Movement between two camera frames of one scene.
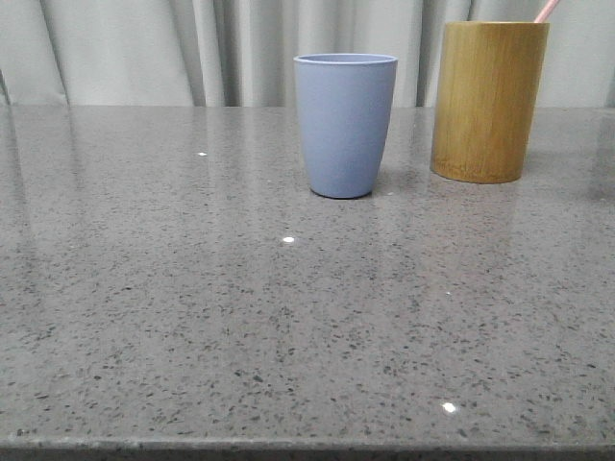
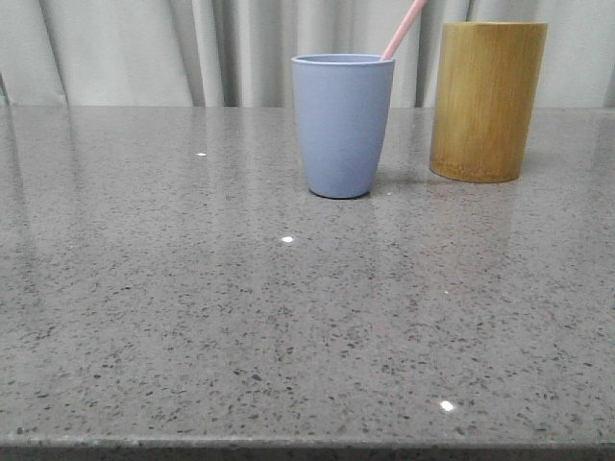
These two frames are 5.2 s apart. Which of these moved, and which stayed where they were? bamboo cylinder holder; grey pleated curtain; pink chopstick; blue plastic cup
Moved: pink chopstick
Stayed: blue plastic cup; bamboo cylinder holder; grey pleated curtain
